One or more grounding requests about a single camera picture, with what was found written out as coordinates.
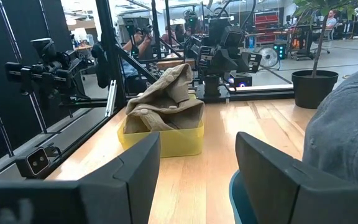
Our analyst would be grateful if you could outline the grey cap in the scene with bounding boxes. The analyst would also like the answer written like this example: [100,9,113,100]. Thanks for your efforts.
[302,62,358,189]

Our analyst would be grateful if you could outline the black device with green lights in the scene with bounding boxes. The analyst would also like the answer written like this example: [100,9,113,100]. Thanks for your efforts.
[273,42,288,60]

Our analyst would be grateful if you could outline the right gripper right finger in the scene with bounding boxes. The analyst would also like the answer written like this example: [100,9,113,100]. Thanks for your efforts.
[235,131,358,224]

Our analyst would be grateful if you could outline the silver frame bracket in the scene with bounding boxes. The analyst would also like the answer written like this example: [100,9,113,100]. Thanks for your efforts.
[104,80,118,118]

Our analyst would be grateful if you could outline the green plant in black pot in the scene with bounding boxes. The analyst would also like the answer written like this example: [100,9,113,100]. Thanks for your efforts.
[291,0,358,110]

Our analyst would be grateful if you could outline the white floor fan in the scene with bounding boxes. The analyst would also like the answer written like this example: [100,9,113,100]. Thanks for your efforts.
[257,46,280,70]

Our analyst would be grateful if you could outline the table-level camera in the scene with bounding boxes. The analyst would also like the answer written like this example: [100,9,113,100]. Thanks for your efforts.
[15,146,51,179]

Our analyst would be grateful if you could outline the teal plastic bin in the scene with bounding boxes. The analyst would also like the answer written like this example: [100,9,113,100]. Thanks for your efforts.
[228,169,260,224]

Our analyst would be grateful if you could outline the red storage shelf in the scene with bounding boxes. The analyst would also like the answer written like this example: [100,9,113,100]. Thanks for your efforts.
[253,11,281,44]

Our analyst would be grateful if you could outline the yellow plastic bin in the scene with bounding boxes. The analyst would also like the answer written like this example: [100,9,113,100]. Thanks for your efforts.
[117,93,205,159]

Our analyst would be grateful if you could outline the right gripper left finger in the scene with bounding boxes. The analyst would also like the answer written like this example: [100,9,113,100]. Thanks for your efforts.
[0,131,161,224]

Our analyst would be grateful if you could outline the person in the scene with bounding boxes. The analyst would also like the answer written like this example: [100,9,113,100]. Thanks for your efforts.
[121,26,155,78]
[323,8,339,32]
[162,24,186,45]

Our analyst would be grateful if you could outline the black device with blue light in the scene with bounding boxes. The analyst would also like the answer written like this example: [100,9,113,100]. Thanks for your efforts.
[227,71,254,88]

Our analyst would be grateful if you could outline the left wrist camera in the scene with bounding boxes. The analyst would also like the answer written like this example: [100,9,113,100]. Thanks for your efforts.
[224,26,246,47]

